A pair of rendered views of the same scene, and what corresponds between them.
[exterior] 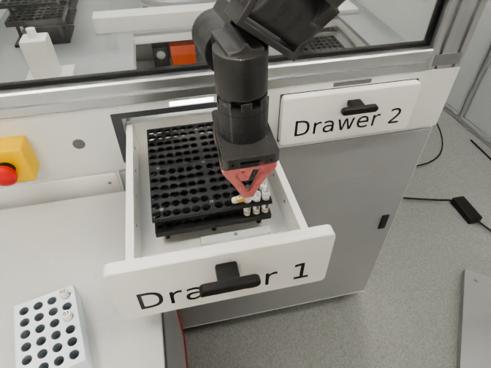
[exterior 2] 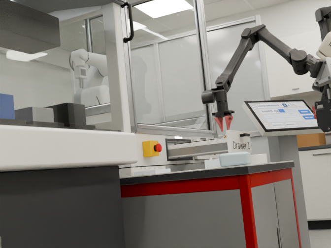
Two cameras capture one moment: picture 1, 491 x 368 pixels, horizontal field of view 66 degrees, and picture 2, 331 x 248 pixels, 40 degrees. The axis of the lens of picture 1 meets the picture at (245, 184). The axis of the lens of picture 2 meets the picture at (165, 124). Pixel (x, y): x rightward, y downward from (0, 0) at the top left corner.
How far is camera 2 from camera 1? 2.19 m
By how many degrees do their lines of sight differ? 67
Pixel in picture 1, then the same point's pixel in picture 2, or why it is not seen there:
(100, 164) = (162, 160)
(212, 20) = (207, 92)
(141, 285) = (233, 137)
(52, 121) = (155, 138)
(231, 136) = (225, 108)
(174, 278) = (236, 137)
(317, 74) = (197, 134)
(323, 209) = not seen: hidden behind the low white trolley
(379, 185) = not seen: hidden behind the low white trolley
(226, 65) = (223, 92)
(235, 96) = (225, 98)
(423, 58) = (212, 133)
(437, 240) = not seen: outside the picture
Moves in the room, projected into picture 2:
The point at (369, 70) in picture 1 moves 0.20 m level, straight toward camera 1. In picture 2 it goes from (205, 135) to (225, 130)
